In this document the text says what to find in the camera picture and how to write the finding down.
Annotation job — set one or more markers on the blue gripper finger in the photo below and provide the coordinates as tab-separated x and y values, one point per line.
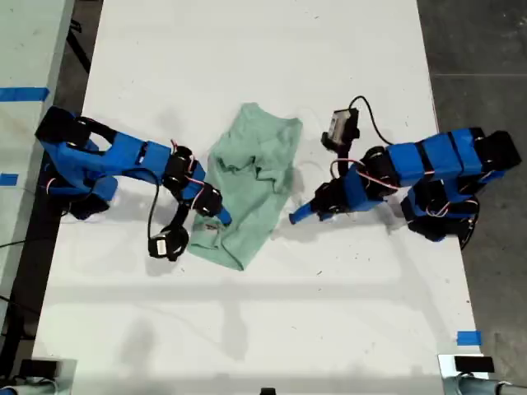
223	217
302	212

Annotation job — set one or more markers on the pale green T-shirt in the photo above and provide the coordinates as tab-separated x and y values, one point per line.
251	197

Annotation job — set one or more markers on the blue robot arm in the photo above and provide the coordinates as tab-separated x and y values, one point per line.
123	156
432	156

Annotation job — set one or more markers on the square blue tape patch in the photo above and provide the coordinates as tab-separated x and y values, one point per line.
469	338

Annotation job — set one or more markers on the white mounting plate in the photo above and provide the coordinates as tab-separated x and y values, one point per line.
446	364

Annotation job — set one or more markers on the black stand legs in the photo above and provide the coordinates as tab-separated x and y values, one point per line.
80	45

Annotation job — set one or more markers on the black box on white plate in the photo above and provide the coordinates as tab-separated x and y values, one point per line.
473	364

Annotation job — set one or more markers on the long blue tape strip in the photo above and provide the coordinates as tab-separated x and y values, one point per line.
22	94

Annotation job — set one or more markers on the grey pipe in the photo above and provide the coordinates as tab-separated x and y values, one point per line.
24	388
481	387

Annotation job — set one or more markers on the black box on grey plate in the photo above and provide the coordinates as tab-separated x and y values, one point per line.
39	367

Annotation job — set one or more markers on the pale side table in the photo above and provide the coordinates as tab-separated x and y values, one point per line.
24	41

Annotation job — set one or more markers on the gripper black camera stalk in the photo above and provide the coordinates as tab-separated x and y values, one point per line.
343	152
179	214

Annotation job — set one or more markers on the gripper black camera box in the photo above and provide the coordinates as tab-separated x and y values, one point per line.
339	125
161	247

